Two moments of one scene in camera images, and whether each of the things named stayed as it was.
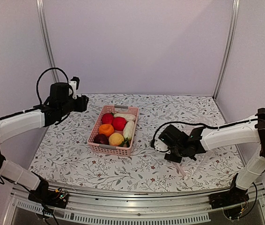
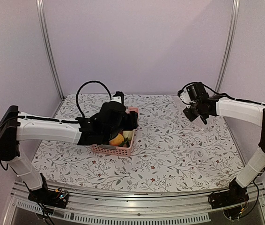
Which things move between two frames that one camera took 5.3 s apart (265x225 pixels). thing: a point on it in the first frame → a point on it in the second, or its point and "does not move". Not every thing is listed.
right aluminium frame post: (233, 25) does not move
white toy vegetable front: (128, 129) does not move
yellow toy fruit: (115, 138) does not move
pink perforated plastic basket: (110, 149) does not move
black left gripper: (82, 103) → (132, 121)
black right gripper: (172, 158) → (190, 116)
